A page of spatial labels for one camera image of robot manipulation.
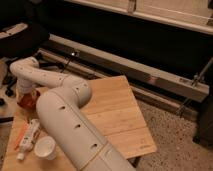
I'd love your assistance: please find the red ceramic bowl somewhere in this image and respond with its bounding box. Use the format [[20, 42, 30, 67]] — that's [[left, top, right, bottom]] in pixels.
[[17, 90, 40, 110]]

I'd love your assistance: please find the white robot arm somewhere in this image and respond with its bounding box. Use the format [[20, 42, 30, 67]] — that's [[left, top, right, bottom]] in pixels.
[[10, 57, 136, 171]]

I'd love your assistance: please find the orange marker pen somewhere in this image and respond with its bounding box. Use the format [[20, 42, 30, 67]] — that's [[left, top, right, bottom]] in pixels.
[[14, 123, 29, 150]]

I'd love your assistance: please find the white tube bottle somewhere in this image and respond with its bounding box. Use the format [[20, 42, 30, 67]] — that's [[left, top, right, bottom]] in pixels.
[[17, 119, 41, 161]]

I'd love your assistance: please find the wooden bamboo table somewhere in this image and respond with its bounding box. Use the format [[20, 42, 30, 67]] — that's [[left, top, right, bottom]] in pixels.
[[2, 76, 157, 171]]

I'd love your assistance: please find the black office chair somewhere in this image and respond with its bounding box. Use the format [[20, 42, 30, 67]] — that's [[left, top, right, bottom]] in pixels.
[[0, 0, 51, 98]]

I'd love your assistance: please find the white paper cup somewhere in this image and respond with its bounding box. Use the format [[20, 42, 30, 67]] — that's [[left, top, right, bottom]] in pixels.
[[34, 136, 56, 160]]

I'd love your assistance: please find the white upper ledge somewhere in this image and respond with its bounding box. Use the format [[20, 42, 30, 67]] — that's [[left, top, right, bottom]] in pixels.
[[66, 0, 213, 35]]

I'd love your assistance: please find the metal floor rail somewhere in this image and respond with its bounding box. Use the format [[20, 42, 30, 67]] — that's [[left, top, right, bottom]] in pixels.
[[40, 35, 210, 121]]

